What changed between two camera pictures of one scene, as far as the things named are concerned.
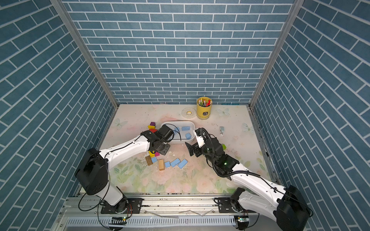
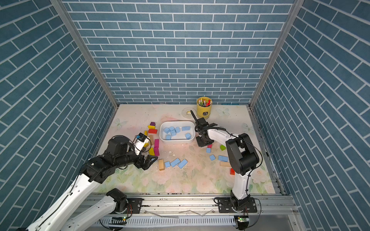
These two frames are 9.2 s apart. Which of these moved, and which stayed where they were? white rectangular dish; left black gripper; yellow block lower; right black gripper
Moved: right black gripper; left black gripper
Stayed: yellow block lower; white rectangular dish
